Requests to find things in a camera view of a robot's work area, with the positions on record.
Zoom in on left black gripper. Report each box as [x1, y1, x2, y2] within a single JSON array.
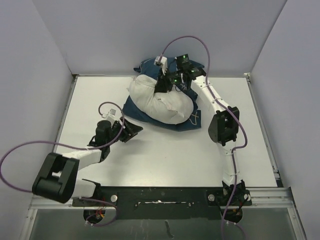
[[106, 116, 142, 146]]

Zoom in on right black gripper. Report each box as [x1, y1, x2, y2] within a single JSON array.
[[153, 66, 183, 93]]

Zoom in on dark blue embroidered pillowcase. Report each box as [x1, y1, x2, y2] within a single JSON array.
[[123, 57, 202, 132]]

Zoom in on white pillow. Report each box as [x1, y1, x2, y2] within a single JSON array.
[[128, 74, 194, 125]]

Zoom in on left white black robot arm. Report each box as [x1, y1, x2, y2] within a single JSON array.
[[31, 117, 143, 206]]

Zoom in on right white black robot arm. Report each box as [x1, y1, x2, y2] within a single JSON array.
[[154, 54, 242, 205]]

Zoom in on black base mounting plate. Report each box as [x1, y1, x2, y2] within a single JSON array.
[[72, 186, 252, 220]]

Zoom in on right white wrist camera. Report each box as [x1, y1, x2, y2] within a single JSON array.
[[154, 54, 168, 75]]

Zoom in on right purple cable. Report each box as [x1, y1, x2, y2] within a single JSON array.
[[157, 36, 249, 240]]

